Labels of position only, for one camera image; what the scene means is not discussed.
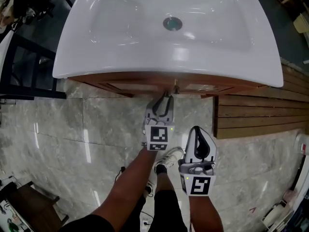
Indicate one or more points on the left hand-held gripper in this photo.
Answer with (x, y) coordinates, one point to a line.
(159, 134)

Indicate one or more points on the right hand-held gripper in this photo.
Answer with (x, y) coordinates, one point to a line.
(199, 185)

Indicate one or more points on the person's right forearm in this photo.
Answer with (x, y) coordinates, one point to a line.
(205, 214)

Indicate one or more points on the person's left forearm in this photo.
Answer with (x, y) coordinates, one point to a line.
(130, 182)

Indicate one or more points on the wooden sink cabinet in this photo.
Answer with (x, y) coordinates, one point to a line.
(108, 77)

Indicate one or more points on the white sink black stand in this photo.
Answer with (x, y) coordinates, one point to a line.
(29, 91)

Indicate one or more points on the person's right shoe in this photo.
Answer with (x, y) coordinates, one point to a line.
(171, 157)

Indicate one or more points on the person's right leg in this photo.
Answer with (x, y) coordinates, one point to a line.
(165, 182)

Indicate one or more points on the wooden slat platform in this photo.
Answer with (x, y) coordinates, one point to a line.
(253, 115)

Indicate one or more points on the person's black shorts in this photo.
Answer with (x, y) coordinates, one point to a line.
(169, 211)

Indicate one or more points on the metal sink drain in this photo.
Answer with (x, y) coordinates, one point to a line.
(172, 24)

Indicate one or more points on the white round appliance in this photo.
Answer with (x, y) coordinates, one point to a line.
(277, 211)

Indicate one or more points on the pink bundle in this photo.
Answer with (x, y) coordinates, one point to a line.
(289, 195)

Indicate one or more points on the person's black shirt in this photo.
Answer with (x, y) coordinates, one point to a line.
(84, 223)

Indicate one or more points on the dark wooden stool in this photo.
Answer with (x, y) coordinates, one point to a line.
(36, 207)

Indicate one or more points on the white mesh waste basket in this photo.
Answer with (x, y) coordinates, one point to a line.
(301, 24)

